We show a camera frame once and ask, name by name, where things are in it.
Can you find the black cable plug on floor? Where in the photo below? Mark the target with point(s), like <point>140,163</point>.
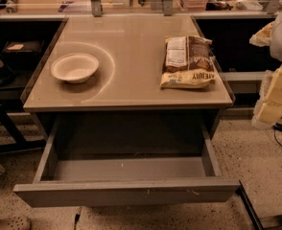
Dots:
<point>76,218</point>

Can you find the grey drawer cabinet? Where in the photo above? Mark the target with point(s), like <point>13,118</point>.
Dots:
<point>122,109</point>

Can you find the black side table frame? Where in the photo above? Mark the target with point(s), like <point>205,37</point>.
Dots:
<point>12,102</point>

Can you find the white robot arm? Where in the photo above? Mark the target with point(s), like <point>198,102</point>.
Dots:
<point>270,35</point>

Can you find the grey top drawer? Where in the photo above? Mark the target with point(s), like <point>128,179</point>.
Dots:
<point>112,160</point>

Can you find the white paper bowl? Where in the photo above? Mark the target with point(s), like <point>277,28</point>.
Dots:
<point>74,68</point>

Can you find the white perforated clog shoe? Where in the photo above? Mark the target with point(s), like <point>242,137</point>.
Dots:
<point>15,223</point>

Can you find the black case on shelf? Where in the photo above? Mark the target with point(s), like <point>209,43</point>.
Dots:
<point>22,54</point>

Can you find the black metal floor frame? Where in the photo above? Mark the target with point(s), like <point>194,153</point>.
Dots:
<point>267,223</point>

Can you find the yellow foam padded gripper finger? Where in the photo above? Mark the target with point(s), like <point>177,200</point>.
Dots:
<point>268,109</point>

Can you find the brown and yellow snack bag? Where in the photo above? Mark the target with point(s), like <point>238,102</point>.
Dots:
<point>187,63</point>

